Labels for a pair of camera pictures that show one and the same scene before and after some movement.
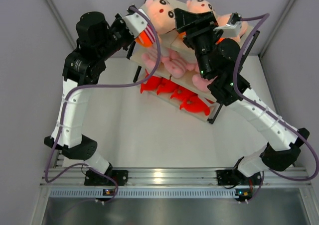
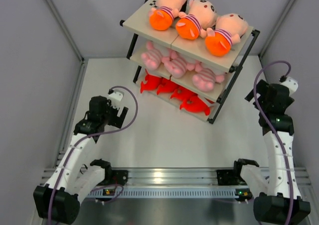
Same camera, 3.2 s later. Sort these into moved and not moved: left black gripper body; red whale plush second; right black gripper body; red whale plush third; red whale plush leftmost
Moved: right black gripper body; left black gripper body
Not moved: red whale plush third; red whale plush leftmost; red whale plush second
